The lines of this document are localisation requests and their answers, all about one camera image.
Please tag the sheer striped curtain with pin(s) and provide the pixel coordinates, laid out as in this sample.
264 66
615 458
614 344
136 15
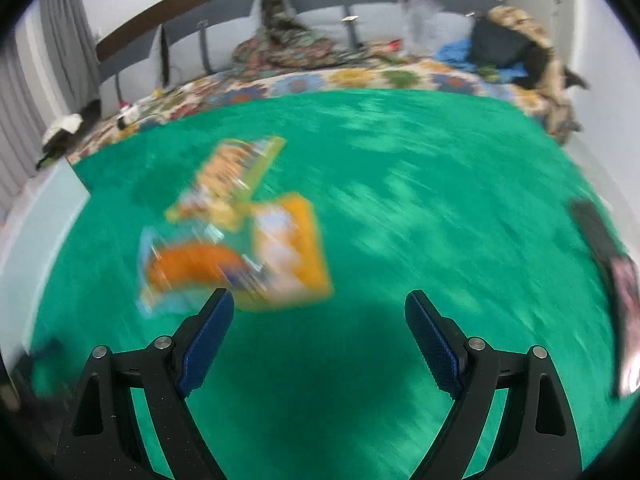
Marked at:
20 120

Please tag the blue cloth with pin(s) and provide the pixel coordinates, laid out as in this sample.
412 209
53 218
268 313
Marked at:
455 52

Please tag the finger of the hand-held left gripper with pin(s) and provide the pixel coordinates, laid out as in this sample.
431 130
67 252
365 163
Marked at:
47 349

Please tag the clear plastic bag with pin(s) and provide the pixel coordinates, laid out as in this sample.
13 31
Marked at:
422 10

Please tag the pile of clothes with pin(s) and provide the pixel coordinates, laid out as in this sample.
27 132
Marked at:
525 22

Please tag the grey curtain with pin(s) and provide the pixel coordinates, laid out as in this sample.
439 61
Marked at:
70 35

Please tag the green patterned blanket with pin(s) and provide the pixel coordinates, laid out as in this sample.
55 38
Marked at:
400 210

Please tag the white hat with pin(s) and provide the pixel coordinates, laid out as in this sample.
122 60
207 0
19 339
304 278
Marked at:
62 127

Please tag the brown headboard panel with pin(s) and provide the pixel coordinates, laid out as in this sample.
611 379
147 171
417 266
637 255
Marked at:
150 22

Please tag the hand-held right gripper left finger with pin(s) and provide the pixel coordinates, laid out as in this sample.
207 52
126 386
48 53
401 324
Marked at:
207 340

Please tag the clear packet orange food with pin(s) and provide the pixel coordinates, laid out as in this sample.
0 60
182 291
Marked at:
190 262

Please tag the white storage box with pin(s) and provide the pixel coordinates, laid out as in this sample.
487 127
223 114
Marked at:
40 220

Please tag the phone with lit screen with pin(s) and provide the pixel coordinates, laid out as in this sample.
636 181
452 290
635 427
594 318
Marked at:
627 310

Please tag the green-edged snack packet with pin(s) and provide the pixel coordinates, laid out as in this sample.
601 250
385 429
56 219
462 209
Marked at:
235 162

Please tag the orange snack packet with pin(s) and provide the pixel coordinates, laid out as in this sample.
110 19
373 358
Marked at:
295 250

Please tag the floral garment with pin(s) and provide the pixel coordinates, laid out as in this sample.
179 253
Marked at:
295 45

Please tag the black bag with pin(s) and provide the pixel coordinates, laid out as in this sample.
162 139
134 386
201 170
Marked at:
495 42

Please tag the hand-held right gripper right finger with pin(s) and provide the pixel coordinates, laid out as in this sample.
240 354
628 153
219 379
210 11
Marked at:
432 345

